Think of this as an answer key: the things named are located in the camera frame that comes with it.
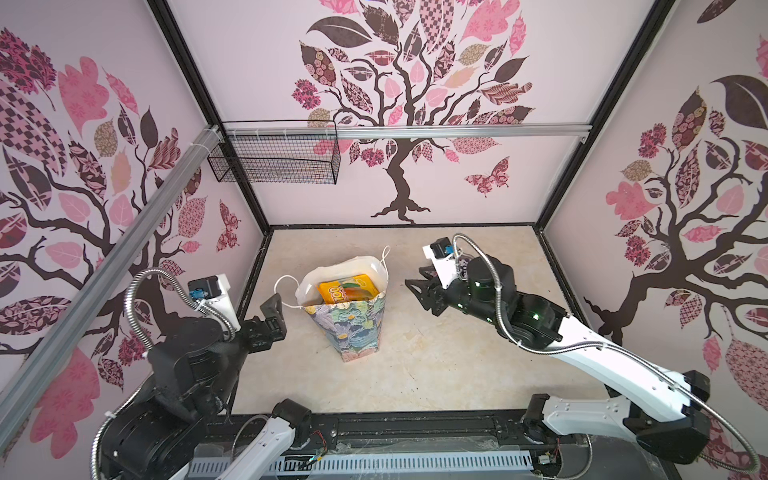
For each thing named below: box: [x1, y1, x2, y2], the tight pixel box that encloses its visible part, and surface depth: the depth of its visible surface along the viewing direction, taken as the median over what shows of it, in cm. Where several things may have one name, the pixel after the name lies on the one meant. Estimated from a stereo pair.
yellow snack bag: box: [316, 274, 380, 305], surface depth 80 cm
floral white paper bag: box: [295, 256, 389, 362], surface depth 78 cm
